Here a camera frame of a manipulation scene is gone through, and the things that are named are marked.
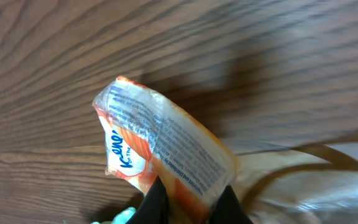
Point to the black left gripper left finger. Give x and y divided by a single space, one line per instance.
154 208

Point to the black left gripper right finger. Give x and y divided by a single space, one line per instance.
228 210

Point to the teal wipes packet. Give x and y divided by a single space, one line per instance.
121 218

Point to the orange Kleenex tissue pack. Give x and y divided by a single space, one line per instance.
148 137

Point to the beige snack pouch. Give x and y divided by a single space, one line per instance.
309 184

